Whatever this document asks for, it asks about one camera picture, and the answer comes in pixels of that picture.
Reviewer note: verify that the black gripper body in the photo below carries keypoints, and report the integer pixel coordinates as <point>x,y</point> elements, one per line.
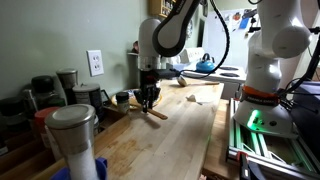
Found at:
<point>150,80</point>

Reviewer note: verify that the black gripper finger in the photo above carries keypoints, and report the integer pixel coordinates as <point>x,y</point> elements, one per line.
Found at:
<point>145,101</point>
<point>154,96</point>

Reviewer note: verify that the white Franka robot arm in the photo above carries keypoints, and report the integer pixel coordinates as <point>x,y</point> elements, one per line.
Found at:
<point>266,73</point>

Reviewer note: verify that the brown wooden spoon in crock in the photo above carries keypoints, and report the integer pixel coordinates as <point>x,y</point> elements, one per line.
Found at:
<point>135,46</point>

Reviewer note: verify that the small jar with black lid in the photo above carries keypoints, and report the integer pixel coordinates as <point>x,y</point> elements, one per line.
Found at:
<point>122,103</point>

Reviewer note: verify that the wooden spice tray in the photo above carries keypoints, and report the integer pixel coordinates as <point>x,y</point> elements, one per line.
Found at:
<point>113,128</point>

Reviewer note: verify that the blue kettle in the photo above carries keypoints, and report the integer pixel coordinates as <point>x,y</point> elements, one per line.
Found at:
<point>205,66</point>

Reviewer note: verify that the blue plastic object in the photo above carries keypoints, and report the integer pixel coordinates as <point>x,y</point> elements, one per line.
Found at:
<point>101,166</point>

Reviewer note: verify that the grinder with silver cap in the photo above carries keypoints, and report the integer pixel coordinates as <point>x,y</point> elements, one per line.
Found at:
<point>67,83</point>

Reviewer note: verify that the large salt shaker silver cap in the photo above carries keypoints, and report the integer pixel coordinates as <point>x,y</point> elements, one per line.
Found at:
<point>75,140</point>

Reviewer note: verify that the white stove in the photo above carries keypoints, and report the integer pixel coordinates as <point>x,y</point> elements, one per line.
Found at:
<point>233,79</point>

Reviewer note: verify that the white fridge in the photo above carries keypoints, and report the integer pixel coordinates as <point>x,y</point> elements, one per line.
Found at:
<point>233,43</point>

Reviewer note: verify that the jar with red lid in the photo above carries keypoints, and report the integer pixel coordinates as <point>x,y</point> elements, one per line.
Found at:
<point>45,120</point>

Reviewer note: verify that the glass jar with black lid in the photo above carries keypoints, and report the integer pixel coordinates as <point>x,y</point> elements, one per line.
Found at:
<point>43,90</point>

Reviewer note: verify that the blue paper note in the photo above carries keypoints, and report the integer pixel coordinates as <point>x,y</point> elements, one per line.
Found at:
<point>244,22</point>

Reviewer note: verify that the thin glass bottle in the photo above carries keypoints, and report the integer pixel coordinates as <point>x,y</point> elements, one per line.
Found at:
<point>29,100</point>

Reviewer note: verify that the black and orange clamp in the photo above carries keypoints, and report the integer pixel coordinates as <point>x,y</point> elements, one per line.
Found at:
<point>246,168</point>

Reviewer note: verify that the dark squat jar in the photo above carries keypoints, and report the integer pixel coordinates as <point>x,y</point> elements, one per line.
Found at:
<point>11,113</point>

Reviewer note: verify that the dark control box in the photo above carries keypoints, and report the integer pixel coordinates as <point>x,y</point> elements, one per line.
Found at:
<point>306,113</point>

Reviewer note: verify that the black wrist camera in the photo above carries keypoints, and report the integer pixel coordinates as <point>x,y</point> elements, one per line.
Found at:
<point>170,73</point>

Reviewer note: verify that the small black frame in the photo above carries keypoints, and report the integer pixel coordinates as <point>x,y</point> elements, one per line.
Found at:
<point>106,96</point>

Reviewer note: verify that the white wall outlet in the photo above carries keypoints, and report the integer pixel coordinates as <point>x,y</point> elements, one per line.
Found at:
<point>95,63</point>

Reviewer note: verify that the wooden wall spice rack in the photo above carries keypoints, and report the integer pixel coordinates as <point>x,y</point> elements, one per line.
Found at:
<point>160,8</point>

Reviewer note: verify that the aluminium rail frame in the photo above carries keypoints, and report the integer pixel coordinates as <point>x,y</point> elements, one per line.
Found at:
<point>253,143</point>

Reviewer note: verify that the black camera on stand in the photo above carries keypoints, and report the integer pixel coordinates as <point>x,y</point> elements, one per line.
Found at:
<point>250,15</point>

